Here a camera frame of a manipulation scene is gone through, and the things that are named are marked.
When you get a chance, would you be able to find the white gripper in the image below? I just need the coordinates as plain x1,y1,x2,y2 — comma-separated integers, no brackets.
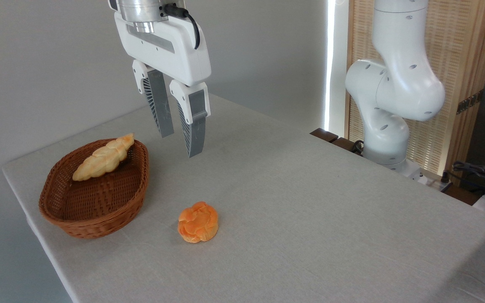
113,12,212,158

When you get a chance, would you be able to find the round orange bread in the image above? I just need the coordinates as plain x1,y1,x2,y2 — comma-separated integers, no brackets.
178,201,219,244

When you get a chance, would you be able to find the long braided bread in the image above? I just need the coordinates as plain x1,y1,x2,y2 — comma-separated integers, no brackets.
72,133,135,182

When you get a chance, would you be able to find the brown wicker basket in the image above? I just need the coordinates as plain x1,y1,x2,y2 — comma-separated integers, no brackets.
38,138,149,239

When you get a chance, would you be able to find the silver metal wrist flange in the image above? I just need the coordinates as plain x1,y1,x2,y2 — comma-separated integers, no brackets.
108,0,187,34

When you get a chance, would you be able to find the grey tablecloth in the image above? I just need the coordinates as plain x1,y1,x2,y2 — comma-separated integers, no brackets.
2,93,485,303

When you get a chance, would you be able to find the white power strip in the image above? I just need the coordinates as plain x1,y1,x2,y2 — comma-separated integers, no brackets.
419,175,453,192

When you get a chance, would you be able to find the wooden folding screen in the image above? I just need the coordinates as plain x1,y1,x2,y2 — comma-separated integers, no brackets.
346,0,485,186

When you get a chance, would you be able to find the dark metal screen hinge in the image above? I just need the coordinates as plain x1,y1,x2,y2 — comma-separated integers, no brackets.
456,90,484,115

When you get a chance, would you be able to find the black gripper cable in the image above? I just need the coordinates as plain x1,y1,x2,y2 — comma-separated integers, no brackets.
163,4,201,50

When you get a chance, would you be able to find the black cable bundle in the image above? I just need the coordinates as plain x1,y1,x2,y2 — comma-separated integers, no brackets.
452,161,485,198

